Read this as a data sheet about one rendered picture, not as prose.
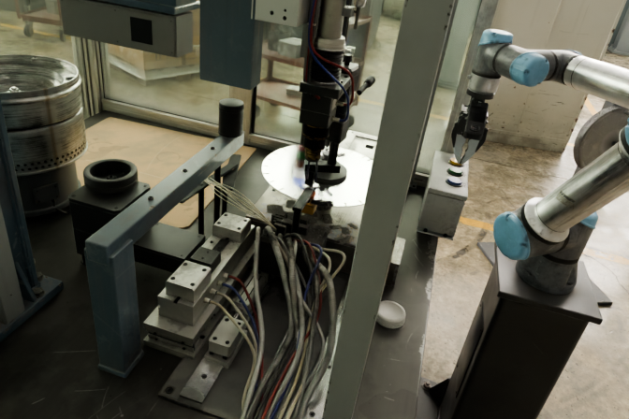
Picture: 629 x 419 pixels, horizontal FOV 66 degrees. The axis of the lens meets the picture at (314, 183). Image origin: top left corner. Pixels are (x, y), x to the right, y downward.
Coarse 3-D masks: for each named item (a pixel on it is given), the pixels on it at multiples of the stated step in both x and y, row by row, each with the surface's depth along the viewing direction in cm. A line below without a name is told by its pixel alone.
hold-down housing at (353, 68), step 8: (344, 56) 102; (344, 64) 103; (352, 64) 105; (344, 72) 102; (352, 72) 101; (344, 96) 104; (336, 112) 108; (344, 112) 108; (336, 128) 109; (344, 128) 110; (336, 136) 109; (344, 136) 112
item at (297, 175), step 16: (272, 160) 127; (288, 160) 128; (352, 160) 133; (272, 176) 120; (288, 176) 121; (304, 176) 122; (352, 176) 125; (368, 176) 126; (288, 192) 114; (320, 192) 116; (336, 192) 117; (352, 192) 118
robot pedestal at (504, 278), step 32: (512, 288) 125; (576, 288) 128; (480, 320) 143; (512, 320) 128; (544, 320) 125; (576, 320) 122; (480, 352) 136; (512, 352) 132; (544, 352) 129; (448, 384) 170; (480, 384) 140; (512, 384) 137; (544, 384) 134; (416, 416) 173; (448, 416) 156; (480, 416) 146; (512, 416) 142
